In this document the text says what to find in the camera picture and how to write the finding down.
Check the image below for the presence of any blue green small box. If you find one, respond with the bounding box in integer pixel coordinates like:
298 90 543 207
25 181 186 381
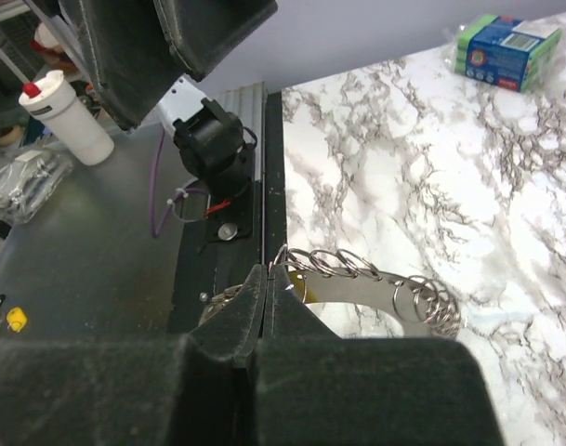
444 14 565 93

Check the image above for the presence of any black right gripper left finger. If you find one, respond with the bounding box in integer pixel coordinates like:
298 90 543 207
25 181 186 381
0 265 268 445

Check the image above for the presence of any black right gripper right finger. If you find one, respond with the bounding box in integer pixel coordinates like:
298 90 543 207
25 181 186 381
244 265 507 446

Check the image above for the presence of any yellow key tag with key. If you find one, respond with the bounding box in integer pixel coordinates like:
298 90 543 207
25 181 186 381
289 271 318 304

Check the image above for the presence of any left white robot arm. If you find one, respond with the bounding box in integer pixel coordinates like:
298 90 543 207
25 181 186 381
61 0 278 198

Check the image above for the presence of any white plastic bottle red cap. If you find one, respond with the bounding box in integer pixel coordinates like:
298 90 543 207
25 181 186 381
19 70 114 166

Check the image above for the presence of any clear plastic bag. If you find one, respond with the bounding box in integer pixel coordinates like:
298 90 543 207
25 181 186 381
0 149 73 225

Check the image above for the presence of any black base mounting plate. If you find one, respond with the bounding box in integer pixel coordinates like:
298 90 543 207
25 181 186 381
167 93 287 334

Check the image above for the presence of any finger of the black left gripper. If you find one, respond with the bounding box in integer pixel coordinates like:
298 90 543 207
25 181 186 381
59 0 183 130
154 0 278 82

